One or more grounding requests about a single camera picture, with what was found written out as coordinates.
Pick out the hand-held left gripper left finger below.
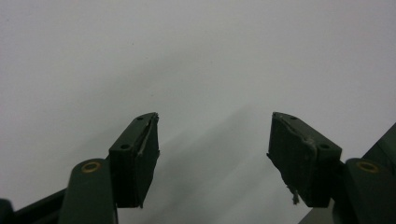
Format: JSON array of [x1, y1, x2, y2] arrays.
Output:
[[108, 111, 161, 209]]

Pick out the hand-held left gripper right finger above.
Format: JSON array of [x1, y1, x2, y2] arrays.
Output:
[[266, 111, 344, 209]]

